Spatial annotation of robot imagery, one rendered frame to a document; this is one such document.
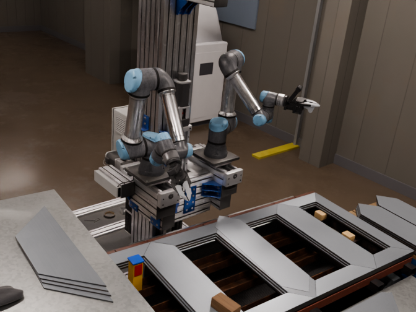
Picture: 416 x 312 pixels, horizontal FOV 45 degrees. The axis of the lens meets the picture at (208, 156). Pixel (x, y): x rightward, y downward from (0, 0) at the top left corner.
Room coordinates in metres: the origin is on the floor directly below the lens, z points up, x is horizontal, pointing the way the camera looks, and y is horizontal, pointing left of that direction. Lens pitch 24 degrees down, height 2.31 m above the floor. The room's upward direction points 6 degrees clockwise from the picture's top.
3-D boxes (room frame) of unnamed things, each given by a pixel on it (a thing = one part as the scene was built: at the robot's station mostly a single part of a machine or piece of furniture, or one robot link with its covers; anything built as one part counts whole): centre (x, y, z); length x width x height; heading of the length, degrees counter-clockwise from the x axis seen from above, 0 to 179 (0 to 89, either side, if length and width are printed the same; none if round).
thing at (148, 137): (2.58, 0.32, 1.20); 0.13 x 0.12 x 0.14; 125
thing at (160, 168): (2.59, 0.32, 1.09); 0.15 x 0.15 x 0.10
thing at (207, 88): (6.45, 0.38, 0.79); 0.80 x 0.68 x 1.58; 43
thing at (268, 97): (2.95, -0.34, 1.43); 0.11 x 0.08 x 0.09; 69
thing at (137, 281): (1.94, 0.29, 0.78); 0.05 x 0.05 x 0.19; 38
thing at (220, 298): (1.70, -0.14, 0.87); 0.12 x 0.06 x 0.05; 48
